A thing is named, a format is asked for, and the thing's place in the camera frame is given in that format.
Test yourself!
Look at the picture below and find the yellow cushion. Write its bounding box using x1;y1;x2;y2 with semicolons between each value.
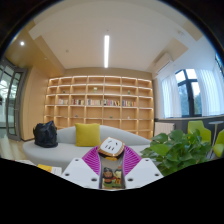
74;122;102;148

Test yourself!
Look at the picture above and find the green potted plant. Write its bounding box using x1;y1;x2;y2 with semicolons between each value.
139;129;218;177

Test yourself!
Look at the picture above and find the dark-framed window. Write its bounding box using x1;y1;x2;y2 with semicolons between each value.
174;68;203;118

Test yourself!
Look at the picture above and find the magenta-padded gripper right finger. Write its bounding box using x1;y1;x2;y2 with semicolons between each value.
123;145;164;190

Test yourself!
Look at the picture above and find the black bag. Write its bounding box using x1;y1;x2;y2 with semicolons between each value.
32;120;59;149

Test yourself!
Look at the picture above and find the white wall radiator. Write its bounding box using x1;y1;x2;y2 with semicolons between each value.
153;121;175;137

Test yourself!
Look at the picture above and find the white air conditioner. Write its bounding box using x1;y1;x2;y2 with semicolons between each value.
151;52;174;75

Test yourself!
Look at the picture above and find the grey curved sofa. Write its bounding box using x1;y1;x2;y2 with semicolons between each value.
22;124;153;173

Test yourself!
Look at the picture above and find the white charger with gold band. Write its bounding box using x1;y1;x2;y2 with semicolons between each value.
96;136;126;162

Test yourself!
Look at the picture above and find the three-figure colourful figurine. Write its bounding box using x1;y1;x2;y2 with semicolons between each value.
100;165;125;190

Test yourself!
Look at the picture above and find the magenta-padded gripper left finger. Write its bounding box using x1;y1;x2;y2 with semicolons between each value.
61;146;102;190

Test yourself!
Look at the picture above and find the long ceiling light strip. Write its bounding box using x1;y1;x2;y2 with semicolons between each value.
103;34;111;69

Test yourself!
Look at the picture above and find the wooden shelf unit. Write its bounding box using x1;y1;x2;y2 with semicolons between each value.
43;75;155;140

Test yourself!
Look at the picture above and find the white sheer curtain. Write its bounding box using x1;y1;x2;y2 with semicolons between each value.
194;68;224;116
160;73;183;119

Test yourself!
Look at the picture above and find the glass door with dark frame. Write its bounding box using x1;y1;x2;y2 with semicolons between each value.
0;59;28;142

